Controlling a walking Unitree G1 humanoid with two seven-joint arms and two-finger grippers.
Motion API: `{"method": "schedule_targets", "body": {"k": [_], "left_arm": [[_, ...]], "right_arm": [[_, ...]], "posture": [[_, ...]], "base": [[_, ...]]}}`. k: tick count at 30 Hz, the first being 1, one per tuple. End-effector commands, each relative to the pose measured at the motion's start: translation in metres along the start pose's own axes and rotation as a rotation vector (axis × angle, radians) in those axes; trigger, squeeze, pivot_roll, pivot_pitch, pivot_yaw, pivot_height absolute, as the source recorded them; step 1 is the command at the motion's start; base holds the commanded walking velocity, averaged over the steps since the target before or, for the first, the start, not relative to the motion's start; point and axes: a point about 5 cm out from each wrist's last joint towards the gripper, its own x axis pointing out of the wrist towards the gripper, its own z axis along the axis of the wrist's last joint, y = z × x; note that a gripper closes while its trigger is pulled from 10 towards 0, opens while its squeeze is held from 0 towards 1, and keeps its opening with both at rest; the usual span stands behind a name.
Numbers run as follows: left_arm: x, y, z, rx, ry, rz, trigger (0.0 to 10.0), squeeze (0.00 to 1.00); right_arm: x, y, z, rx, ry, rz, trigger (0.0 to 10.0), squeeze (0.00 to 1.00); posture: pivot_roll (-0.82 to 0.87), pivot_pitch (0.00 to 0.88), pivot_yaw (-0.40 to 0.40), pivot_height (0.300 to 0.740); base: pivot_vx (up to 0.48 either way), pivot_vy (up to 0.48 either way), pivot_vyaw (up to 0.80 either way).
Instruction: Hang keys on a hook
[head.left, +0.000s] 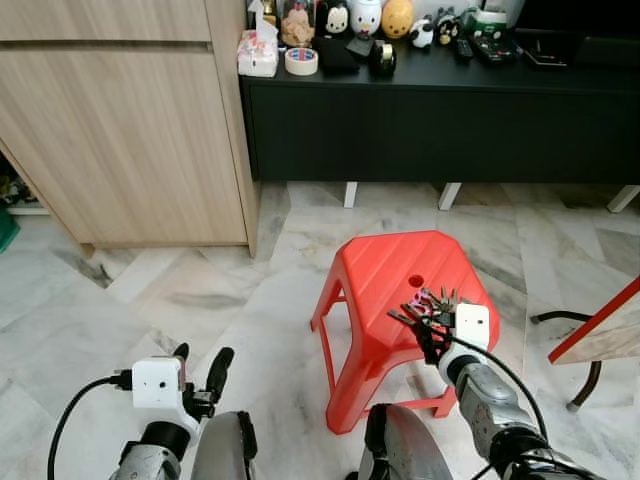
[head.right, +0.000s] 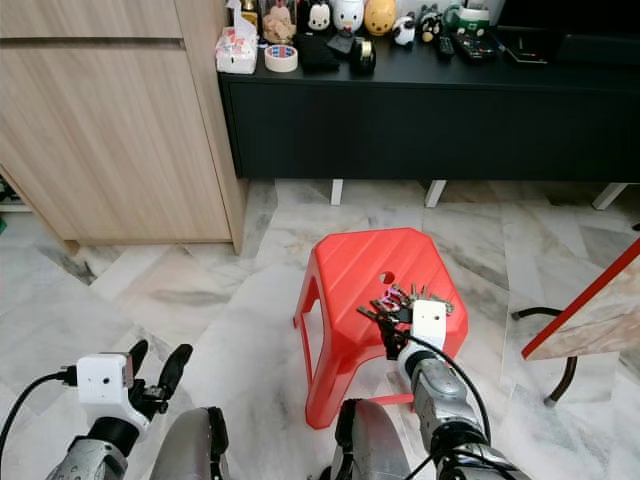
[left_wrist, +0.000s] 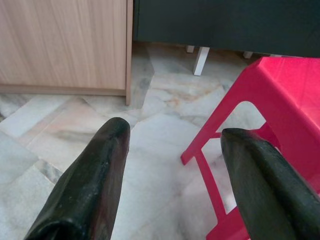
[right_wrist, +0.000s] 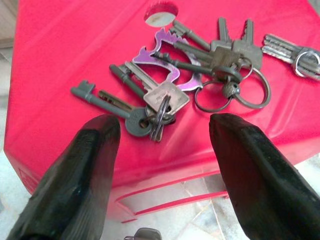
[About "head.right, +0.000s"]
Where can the silver right robot leg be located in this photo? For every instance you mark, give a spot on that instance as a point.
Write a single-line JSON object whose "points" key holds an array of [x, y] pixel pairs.
{"points": [[370, 447]]}

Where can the silver left robot leg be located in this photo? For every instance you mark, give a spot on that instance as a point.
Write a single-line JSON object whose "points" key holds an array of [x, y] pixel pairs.
{"points": [[195, 448]]}

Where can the yellow egg figurine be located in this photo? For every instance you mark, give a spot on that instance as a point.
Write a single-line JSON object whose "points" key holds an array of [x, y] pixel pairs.
{"points": [[380, 15]]}

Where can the silver robot leg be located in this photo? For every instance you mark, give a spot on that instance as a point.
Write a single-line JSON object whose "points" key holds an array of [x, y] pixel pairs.
{"points": [[370, 447], [195, 448]]}

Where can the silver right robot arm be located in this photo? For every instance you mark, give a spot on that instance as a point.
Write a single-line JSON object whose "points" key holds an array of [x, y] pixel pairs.
{"points": [[455, 412]]}

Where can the small panda figurine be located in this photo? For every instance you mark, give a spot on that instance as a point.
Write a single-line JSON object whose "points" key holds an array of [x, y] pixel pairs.
{"points": [[405, 31]]}

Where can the red edged wooden table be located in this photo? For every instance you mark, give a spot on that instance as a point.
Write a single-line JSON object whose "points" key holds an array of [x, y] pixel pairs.
{"points": [[590, 320]]}

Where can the red plastic stool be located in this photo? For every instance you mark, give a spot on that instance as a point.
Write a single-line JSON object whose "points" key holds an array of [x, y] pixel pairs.
{"points": [[365, 268]]}

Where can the brown bear figurine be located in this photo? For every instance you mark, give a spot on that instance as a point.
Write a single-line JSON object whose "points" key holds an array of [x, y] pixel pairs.
{"points": [[277, 24]]}

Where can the black wallet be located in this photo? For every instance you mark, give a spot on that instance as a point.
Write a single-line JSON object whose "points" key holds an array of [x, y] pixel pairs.
{"points": [[317, 54]]}

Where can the black curved table leg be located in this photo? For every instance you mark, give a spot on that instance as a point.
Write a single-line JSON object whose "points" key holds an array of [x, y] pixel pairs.
{"points": [[568, 380]]}

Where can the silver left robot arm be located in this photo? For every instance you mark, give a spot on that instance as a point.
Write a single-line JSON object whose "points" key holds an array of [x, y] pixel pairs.
{"points": [[95, 455]]}

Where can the white round figurine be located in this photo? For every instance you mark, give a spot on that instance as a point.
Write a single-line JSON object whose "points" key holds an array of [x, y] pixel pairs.
{"points": [[348, 14]]}

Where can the black sideboard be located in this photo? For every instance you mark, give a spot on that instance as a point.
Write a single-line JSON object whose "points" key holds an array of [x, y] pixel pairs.
{"points": [[430, 112]]}

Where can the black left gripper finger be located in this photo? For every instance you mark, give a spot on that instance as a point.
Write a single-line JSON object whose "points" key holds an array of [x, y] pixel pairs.
{"points": [[138, 356], [176, 368]]}

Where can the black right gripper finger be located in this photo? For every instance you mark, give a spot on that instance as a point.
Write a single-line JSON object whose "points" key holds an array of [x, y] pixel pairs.
{"points": [[376, 319]]}

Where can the white tissue pack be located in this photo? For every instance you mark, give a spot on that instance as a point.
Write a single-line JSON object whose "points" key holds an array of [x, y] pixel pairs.
{"points": [[236, 52]]}

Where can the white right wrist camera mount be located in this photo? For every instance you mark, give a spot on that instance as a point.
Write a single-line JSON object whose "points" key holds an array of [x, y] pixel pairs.
{"points": [[428, 322]]}

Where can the light wooden cabinet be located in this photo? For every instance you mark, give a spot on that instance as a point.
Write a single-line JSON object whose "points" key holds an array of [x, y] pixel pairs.
{"points": [[110, 130]]}

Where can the beige masking tape roll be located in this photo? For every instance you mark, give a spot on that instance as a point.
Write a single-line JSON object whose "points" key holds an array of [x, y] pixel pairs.
{"points": [[280, 58]]}

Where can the black television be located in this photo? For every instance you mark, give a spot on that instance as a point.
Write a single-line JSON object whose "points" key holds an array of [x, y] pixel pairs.
{"points": [[570, 28]]}

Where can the green white container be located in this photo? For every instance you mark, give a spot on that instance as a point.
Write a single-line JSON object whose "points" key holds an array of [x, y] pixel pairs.
{"points": [[470, 16]]}

